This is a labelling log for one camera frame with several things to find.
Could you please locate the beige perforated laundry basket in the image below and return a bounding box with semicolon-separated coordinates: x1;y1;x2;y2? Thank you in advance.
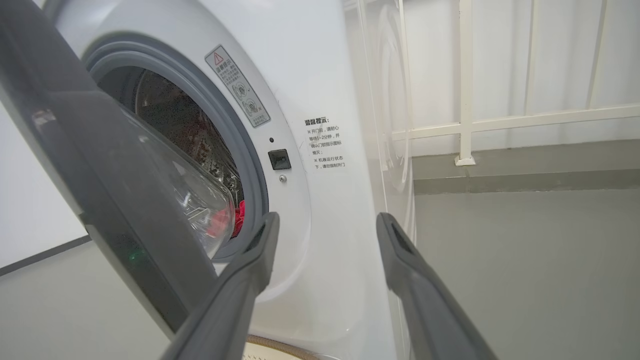
242;335;323;360

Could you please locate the white front-load washing machine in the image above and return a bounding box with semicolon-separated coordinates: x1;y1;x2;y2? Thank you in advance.
40;0;417;360

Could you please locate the black door latch socket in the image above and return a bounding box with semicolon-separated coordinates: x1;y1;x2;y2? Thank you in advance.
268;148;292;171

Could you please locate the white metal railing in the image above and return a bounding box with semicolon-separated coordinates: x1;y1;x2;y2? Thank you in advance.
345;0;640;167

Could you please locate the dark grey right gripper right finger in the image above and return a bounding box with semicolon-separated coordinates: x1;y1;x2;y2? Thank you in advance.
376;212;498;360

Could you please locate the black text notice label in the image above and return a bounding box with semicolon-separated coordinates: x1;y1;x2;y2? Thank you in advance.
303;117;347;171

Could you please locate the grey round washing machine door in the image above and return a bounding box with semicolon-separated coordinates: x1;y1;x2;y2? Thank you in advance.
0;0;237;337

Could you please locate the grey warning sticker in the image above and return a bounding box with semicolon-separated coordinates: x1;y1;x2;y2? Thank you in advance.
204;45;272;129

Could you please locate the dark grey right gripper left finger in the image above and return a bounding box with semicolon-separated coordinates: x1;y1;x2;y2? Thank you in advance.
160;212;280;360

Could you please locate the plain red garment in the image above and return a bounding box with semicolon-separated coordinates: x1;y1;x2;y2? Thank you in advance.
207;200;246;239

